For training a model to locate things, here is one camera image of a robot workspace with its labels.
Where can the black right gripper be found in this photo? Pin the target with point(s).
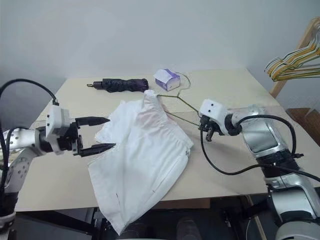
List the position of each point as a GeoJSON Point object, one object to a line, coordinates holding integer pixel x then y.
{"type": "Point", "coordinates": [212, 125]}

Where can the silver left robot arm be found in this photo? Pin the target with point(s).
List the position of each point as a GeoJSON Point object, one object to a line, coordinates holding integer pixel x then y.
{"type": "Point", "coordinates": [22, 137]}

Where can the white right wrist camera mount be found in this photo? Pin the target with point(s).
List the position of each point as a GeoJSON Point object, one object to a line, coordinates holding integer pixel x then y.
{"type": "Point", "coordinates": [212, 108]}

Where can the wooden hanger rack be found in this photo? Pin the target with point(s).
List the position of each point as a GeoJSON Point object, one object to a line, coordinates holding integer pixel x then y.
{"type": "Point", "coordinates": [278, 86]}

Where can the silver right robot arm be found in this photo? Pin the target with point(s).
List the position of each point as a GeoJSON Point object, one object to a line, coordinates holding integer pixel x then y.
{"type": "Point", "coordinates": [260, 135]}

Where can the black folded umbrella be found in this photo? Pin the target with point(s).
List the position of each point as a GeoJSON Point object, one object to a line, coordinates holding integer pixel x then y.
{"type": "Point", "coordinates": [120, 84]}

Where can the white shorts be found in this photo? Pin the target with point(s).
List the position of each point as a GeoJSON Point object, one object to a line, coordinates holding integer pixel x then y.
{"type": "Point", "coordinates": [140, 155]}

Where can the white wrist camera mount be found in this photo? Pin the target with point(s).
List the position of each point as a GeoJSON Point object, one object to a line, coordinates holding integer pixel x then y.
{"type": "Point", "coordinates": [56, 120]}
{"type": "Point", "coordinates": [212, 108]}

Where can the bunch of hangers on rack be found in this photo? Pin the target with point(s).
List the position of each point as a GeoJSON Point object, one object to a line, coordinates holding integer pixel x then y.
{"type": "Point", "coordinates": [290, 72]}

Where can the purple white tissue pack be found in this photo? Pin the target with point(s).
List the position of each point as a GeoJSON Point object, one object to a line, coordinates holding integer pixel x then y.
{"type": "Point", "coordinates": [170, 80]}

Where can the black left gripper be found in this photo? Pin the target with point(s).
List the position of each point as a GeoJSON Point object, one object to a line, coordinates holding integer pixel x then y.
{"type": "Point", "coordinates": [70, 140]}

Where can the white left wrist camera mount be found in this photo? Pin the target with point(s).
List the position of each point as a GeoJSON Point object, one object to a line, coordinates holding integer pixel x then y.
{"type": "Point", "coordinates": [56, 120]}

